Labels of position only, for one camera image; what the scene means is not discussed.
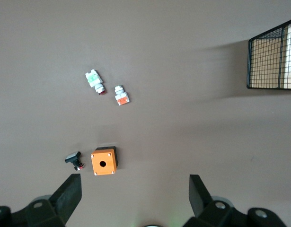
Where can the orange button enclosure box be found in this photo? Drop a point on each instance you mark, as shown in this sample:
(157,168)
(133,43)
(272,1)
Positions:
(103,163)

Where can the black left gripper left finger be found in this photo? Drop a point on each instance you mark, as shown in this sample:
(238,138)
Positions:
(64,196)

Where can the black push button white cap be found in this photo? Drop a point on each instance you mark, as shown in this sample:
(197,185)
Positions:
(73,158)

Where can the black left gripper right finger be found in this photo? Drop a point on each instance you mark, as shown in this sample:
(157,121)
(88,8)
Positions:
(199,196)

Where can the brown table cover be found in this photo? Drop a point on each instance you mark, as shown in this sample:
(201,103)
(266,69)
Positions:
(159,130)

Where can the switch with orange contact block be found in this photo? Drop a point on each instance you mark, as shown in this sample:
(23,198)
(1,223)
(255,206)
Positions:
(121,98)

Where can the red button green contact block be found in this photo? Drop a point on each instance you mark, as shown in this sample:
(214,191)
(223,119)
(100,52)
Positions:
(94,79)

